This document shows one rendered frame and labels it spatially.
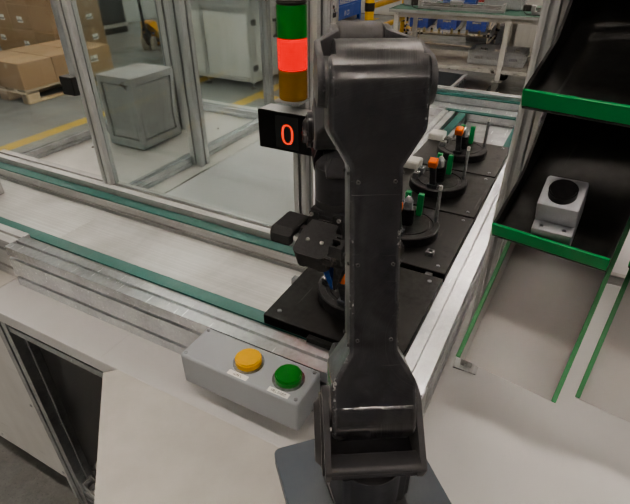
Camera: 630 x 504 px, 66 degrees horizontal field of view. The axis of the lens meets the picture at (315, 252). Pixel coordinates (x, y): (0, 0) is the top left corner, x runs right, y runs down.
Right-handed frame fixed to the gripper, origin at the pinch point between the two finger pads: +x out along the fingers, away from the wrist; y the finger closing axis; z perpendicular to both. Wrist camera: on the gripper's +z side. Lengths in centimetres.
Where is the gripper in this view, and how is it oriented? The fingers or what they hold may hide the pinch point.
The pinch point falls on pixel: (334, 269)
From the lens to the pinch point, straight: 72.1
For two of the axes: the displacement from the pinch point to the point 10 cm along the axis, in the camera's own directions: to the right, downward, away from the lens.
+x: 0.0, 8.3, 5.6
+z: -4.7, 4.9, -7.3
